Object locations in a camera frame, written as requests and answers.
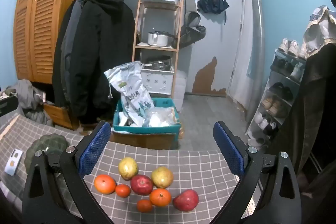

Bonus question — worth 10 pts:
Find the dark green glass plate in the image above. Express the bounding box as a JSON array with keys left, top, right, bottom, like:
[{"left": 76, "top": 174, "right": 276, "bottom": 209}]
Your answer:
[{"left": 24, "top": 133, "right": 72, "bottom": 180}]

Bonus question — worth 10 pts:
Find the red apple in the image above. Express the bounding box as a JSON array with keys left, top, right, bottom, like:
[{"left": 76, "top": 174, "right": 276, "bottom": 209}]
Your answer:
[
  {"left": 130, "top": 175, "right": 154, "bottom": 196},
  {"left": 172, "top": 189, "right": 200, "bottom": 212}
]

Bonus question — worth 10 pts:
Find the small tangerine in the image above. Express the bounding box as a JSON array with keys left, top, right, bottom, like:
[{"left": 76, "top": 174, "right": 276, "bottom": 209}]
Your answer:
[
  {"left": 115, "top": 184, "right": 131, "bottom": 198},
  {"left": 137, "top": 199, "right": 153, "bottom": 213}
]

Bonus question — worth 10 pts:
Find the grey hanging bag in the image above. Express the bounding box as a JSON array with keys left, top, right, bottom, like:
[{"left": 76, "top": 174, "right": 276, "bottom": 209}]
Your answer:
[{"left": 173, "top": 0, "right": 206, "bottom": 47}]

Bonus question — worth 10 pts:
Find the steel cooking pot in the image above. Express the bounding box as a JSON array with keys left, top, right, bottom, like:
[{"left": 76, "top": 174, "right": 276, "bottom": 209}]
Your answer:
[{"left": 147, "top": 31, "right": 175, "bottom": 47}]

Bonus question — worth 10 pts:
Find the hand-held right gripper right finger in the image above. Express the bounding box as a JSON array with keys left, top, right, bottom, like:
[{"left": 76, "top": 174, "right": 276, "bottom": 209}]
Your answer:
[{"left": 213, "top": 121, "right": 302, "bottom": 224}]

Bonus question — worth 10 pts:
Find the wooden louvered wardrobe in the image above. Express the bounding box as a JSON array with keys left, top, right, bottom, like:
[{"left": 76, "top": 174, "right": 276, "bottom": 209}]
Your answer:
[{"left": 13, "top": 0, "right": 88, "bottom": 83}]

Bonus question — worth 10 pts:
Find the clear plastic bag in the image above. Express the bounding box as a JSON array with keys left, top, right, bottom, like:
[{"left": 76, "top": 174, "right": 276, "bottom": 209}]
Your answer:
[{"left": 143, "top": 107, "right": 179, "bottom": 127}]

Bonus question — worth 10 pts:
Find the black hanging coat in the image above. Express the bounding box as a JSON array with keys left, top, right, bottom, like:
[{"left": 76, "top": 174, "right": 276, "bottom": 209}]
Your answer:
[{"left": 52, "top": 0, "right": 135, "bottom": 125}]

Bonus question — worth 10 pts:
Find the grey door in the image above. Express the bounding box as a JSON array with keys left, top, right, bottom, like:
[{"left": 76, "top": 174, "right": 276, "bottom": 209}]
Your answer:
[{"left": 184, "top": 0, "right": 246, "bottom": 98}]

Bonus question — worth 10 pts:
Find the teal plastic crate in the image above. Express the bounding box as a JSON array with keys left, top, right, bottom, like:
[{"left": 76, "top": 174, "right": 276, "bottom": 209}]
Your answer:
[{"left": 113, "top": 98, "right": 182, "bottom": 134}]

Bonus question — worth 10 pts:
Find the pile of grey clothes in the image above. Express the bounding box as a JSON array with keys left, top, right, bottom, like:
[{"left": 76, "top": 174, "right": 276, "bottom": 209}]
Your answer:
[{"left": 5, "top": 79, "right": 54, "bottom": 126}]

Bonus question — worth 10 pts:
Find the dark folded umbrella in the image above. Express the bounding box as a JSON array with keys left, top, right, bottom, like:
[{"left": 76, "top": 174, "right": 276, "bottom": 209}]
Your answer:
[{"left": 197, "top": 0, "right": 230, "bottom": 15}]

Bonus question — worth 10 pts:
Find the grey hanging jacket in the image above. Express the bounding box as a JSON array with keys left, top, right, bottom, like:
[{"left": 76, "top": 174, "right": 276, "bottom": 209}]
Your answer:
[{"left": 61, "top": 0, "right": 86, "bottom": 109}]

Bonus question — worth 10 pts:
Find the yellow pear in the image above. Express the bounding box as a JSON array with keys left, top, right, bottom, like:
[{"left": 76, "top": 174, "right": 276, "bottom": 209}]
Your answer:
[
  {"left": 151, "top": 166, "right": 174, "bottom": 189},
  {"left": 118, "top": 157, "right": 139, "bottom": 181}
]

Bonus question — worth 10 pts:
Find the white printed rice bag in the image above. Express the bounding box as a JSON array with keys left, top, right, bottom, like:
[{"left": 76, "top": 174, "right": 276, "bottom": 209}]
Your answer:
[{"left": 104, "top": 61, "right": 154, "bottom": 127}]

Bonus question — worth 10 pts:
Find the wooden drawer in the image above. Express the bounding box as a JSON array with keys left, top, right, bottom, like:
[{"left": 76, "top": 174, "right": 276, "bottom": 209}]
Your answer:
[{"left": 43, "top": 103, "right": 79, "bottom": 131}]

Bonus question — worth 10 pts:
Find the steel steamer pot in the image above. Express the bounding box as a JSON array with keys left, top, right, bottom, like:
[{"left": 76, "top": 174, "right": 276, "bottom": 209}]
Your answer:
[{"left": 142, "top": 55, "right": 172, "bottom": 71}]

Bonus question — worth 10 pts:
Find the white patterned drawer box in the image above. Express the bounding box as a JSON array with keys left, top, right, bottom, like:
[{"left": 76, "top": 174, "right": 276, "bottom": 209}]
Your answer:
[{"left": 141, "top": 69, "right": 174, "bottom": 94}]

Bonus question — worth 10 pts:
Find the wooden shelf rack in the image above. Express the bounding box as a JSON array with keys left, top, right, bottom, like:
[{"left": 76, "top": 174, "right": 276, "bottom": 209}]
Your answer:
[{"left": 132, "top": 0, "right": 187, "bottom": 102}]

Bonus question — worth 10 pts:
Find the floral frilled cloth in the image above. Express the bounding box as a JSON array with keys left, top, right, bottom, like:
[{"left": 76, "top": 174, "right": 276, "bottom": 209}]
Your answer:
[{"left": 303, "top": 5, "right": 336, "bottom": 58}]

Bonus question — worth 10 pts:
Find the brown cardboard box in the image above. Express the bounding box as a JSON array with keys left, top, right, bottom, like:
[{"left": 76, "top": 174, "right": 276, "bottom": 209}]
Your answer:
[{"left": 109, "top": 131, "right": 179, "bottom": 151}]

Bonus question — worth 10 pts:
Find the grey metal pipe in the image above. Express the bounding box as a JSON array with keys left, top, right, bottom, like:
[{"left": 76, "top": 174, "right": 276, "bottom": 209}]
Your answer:
[{"left": 247, "top": 0, "right": 264, "bottom": 132}]

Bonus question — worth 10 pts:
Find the dark brown hanging coat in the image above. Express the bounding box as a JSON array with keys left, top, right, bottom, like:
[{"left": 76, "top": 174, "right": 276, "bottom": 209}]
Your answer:
[{"left": 273, "top": 43, "right": 336, "bottom": 198}]

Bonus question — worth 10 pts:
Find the group of assorted shoes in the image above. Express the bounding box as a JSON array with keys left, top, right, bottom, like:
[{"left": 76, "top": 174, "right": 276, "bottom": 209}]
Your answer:
[{"left": 256, "top": 39, "right": 307, "bottom": 146}]

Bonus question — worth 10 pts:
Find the white smartphone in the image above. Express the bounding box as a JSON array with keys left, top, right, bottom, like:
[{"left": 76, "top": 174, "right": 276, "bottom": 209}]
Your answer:
[{"left": 5, "top": 149, "right": 24, "bottom": 176}]

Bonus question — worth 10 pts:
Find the white shoe rack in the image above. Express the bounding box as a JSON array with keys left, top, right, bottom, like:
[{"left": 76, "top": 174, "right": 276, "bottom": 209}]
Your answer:
[{"left": 245, "top": 48, "right": 307, "bottom": 151}]

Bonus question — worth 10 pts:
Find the large orange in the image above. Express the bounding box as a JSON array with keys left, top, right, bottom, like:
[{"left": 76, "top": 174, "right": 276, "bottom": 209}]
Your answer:
[
  {"left": 150, "top": 188, "right": 172, "bottom": 208},
  {"left": 94, "top": 174, "right": 116, "bottom": 194}
]

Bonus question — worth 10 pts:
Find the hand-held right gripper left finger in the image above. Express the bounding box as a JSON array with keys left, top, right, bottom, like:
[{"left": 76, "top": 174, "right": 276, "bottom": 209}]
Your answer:
[{"left": 22, "top": 120, "right": 112, "bottom": 224}]

